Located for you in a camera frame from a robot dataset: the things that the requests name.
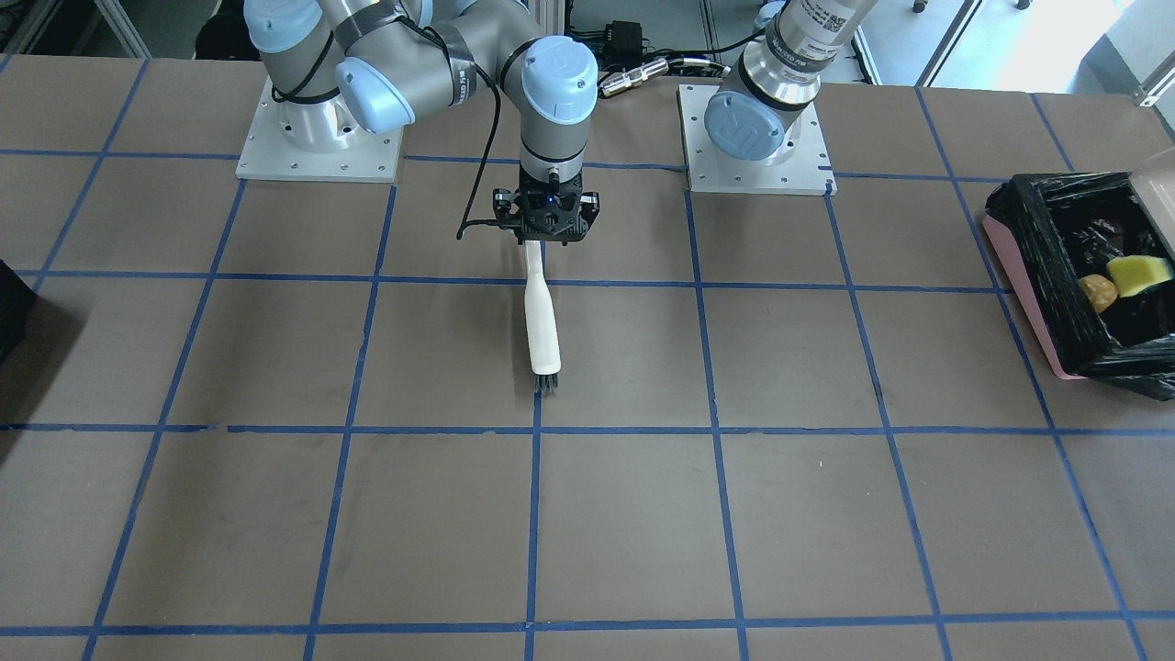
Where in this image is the silver cable connector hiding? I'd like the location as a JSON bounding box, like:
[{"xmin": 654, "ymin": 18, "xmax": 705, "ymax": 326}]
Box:
[{"xmin": 599, "ymin": 58, "xmax": 670, "ymax": 99}]

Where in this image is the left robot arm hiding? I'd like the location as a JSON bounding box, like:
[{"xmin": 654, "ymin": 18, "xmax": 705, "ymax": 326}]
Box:
[{"xmin": 701, "ymin": 1, "xmax": 877, "ymax": 162}]

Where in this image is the yellow green sponge piece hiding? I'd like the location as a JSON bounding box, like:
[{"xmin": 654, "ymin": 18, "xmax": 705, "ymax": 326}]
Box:
[{"xmin": 1105, "ymin": 255, "xmax": 1174, "ymax": 297}]

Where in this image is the white plastic dustpan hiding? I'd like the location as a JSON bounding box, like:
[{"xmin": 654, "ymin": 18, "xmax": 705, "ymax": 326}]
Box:
[{"xmin": 1129, "ymin": 147, "xmax": 1175, "ymax": 259}]

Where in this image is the white hand brush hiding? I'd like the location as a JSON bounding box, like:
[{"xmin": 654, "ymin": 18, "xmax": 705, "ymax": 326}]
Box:
[{"xmin": 523, "ymin": 241, "xmax": 562, "ymax": 394}]

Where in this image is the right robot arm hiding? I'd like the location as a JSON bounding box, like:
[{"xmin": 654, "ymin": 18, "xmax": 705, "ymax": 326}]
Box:
[{"xmin": 239, "ymin": 1, "xmax": 599, "ymax": 244}]

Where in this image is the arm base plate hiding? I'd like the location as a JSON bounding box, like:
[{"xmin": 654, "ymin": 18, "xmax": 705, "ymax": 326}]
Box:
[
  {"xmin": 678, "ymin": 85, "xmax": 838, "ymax": 196},
  {"xmin": 235, "ymin": 79, "xmax": 403, "ymax": 184}
]

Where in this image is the yellow potato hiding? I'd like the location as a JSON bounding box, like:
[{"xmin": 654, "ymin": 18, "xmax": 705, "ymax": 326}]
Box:
[{"xmin": 1079, "ymin": 274, "xmax": 1119, "ymax": 315}]

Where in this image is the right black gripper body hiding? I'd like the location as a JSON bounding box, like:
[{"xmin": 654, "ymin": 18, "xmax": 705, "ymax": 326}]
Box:
[{"xmin": 492, "ymin": 186, "xmax": 600, "ymax": 244}]

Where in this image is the pink bin black bag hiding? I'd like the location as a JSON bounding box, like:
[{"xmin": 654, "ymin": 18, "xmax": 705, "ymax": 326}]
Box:
[{"xmin": 983, "ymin": 173, "xmax": 1174, "ymax": 402}]

